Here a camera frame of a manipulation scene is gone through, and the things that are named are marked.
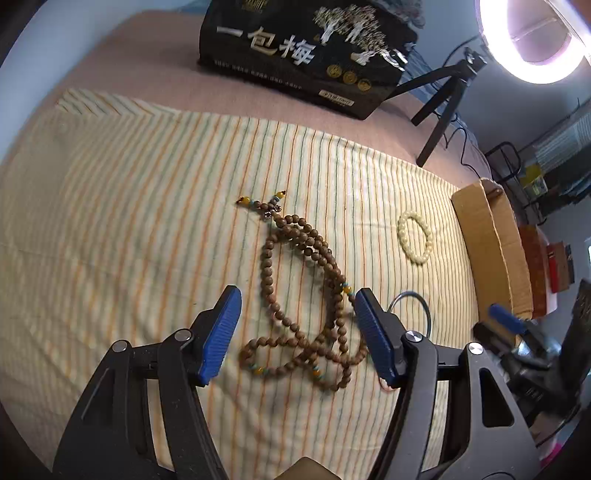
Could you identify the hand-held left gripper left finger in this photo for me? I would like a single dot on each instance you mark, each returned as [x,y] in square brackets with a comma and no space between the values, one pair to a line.
[220,339]

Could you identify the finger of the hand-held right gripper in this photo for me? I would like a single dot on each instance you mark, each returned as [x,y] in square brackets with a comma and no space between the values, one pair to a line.
[490,338]
[505,317]

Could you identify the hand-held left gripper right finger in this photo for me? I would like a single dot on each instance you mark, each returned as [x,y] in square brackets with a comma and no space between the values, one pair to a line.
[375,339]

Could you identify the thin blue bangle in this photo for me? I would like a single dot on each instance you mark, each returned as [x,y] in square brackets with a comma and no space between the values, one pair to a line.
[425,307]

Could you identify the dark red box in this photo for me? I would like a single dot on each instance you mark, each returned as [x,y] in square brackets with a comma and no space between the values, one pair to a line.
[559,267]

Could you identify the cardboard box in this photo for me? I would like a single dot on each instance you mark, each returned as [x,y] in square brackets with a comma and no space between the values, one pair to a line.
[491,240]

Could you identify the striped yellow cloth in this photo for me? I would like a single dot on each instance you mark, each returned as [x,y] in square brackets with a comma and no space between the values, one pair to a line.
[138,207]

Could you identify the metal storage rack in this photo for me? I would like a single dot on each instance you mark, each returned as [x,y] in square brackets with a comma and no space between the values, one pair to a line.
[561,147]

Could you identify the black tripod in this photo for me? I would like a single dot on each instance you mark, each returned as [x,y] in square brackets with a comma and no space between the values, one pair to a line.
[438,120]

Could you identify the pink bed sheet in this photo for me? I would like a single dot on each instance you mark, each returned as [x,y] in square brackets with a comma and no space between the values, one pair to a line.
[152,60]

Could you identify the black printed bag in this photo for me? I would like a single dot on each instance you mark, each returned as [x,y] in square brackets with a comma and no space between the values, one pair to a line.
[295,41]

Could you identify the black chair frame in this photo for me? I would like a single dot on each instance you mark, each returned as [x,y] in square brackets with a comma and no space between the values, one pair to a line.
[505,159]

